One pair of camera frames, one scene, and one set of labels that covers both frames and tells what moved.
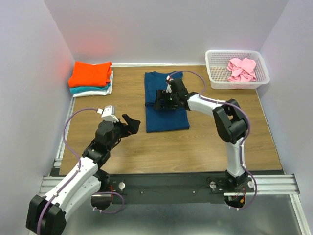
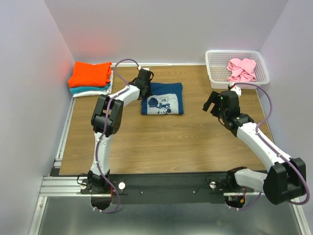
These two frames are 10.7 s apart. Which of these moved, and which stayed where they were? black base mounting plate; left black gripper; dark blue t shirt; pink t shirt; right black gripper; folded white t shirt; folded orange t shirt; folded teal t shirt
Moved: left black gripper; dark blue t shirt; right black gripper
Stayed: black base mounting plate; folded white t shirt; folded orange t shirt; pink t shirt; folded teal t shirt
